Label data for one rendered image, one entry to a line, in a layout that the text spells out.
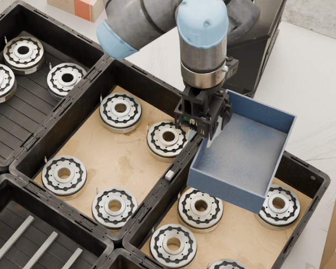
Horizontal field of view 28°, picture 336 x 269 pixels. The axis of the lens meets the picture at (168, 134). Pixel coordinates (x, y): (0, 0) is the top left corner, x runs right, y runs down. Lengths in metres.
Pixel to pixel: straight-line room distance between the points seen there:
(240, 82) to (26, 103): 0.57
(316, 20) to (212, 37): 2.09
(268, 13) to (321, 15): 1.40
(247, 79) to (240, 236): 0.48
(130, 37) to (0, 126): 0.62
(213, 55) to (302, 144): 0.82
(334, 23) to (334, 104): 1.20
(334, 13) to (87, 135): 1.76
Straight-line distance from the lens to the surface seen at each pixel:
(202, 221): 1.50
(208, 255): 1.50
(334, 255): 1.55
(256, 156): 1.35
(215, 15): 1.01
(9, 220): 1.54
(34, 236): 1.52
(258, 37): 1.67
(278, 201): 1.56
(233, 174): 1.32
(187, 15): 1.01
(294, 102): 1.90
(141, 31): 1.13
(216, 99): 1.18
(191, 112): 1.14
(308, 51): 2.02
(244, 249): 1.52
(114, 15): 1.16
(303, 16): 3.09
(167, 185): 1.45
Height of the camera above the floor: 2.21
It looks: 58 degrees down
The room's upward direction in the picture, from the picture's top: 6 degrees clockwise
